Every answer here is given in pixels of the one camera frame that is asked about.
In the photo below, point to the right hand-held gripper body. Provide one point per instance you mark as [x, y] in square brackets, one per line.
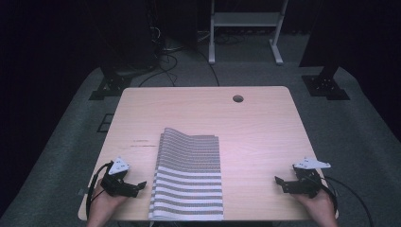
[307, 181]

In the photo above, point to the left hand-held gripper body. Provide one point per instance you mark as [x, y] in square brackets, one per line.
[115, 183]

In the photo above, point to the grey white striped cloth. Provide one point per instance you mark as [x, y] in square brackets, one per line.
[189, 176]

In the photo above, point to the person's left hand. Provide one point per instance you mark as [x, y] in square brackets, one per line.
[105, 201]

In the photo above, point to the person's right hand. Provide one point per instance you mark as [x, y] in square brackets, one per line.
[317, 205]

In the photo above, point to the grey tape piece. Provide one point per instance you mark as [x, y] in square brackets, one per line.
[82, 191]

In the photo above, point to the black stand base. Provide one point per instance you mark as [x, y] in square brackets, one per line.
[324, 85]
[110, 85]

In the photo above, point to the white metal stand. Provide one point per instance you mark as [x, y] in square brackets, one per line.
[246, 19]

